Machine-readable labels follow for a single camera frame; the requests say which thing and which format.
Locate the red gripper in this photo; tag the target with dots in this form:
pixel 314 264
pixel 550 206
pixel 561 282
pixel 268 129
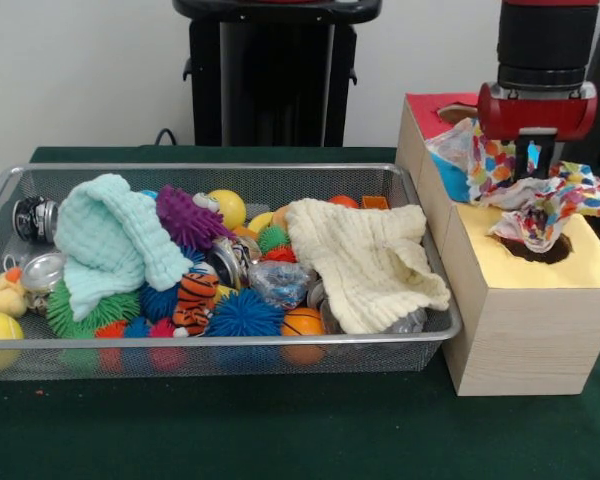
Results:
pixel 540 112

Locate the colourful printed cloth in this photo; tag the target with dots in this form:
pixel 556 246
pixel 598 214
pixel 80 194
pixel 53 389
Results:
pixel 490 170

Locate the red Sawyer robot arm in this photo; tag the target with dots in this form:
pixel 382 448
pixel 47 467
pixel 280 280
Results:
pixel 545 40

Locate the wooden box with three holes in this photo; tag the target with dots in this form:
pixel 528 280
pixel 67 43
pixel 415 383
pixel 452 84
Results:
pixel 525 345

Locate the cream knitted cloth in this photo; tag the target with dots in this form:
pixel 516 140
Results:
pixel 360 255

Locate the small orange basketball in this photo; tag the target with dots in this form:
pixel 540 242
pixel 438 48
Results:
pixel 302 322

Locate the blue spiky ball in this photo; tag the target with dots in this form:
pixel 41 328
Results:
pixel 245 315

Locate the purple spiky toy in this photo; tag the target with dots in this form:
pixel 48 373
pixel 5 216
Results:
pixel 190 215

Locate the tiger plush toy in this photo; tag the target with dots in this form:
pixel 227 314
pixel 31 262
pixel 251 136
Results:
pixel 196 300

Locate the mint green cloth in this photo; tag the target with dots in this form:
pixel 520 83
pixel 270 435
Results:
pixel 105 235

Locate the green spiky ball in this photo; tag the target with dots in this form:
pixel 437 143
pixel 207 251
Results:
pixel 115 310

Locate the yellow plush duck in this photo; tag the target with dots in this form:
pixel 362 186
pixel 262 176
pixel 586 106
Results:
pixel 5 295

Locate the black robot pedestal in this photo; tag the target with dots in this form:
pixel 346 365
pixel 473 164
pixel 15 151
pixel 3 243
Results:
pixel 270 90

